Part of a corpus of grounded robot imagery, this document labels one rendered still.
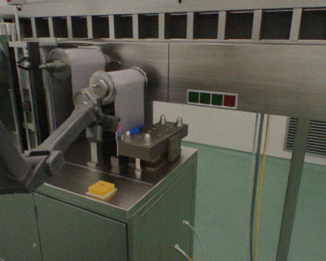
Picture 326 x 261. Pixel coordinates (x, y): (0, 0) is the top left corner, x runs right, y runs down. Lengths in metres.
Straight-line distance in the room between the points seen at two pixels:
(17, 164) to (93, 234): 0.61
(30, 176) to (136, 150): 0.58
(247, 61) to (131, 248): 0.91
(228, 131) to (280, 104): 2.62
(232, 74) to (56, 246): 1.10
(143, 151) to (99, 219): 0.31
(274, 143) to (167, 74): 2.58
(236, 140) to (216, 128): 0.31
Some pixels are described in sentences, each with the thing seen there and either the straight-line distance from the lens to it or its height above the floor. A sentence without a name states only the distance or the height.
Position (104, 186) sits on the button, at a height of 0.92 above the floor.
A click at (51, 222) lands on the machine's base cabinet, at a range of 1.40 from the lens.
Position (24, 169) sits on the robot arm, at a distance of 0.74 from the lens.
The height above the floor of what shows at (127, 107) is 1.15.
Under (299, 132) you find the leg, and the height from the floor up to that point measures 1.03.
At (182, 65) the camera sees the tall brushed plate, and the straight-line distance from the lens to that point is 1.45.
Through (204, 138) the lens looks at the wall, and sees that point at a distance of 4.08.
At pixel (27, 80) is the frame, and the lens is 1.45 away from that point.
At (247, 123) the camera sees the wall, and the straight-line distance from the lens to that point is 3.85.
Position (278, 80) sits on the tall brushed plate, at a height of 1.29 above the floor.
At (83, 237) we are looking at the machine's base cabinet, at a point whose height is 0.68.
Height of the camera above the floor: 1.45
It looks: 17 degrees down
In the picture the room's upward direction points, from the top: 1 degrees clockwise
